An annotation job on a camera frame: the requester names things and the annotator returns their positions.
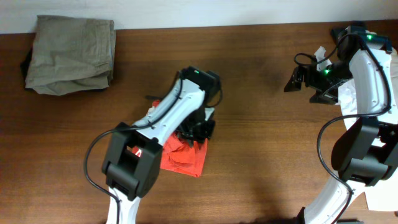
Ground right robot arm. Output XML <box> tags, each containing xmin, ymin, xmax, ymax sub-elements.
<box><xmin>284</xmin><ymin>24</ymin><xmax>397</xmax><ymax>223</ymax></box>

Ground white t-shirt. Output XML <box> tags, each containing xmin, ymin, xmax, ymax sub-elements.
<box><xmin>331</xmin><ymin>30</ymin><xmax>397</xmax><ymax>212</ymax></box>

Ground orange polo shirt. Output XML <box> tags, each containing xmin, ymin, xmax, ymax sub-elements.
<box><xmin>130</xmin><ymin>99</ymin><xmax>208</xmax><ymax>178</ymax></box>

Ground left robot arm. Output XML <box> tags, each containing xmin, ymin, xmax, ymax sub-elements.
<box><xmin>101</xmin><ymin>67</ymin><xmax>221</xmax><ymax>223</ymax></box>

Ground black garment under white shirt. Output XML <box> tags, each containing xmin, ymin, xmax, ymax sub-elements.
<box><xmin>330</xmin><ymin>21</ymin><xmax>367</xmax><ymax>44</ymax></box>

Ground folded olive green trousers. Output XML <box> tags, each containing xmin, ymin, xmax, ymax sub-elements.
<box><xmin>25</xmin><ymin>15</ymin><xmax>116</xmax><ymax>96</ymax></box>

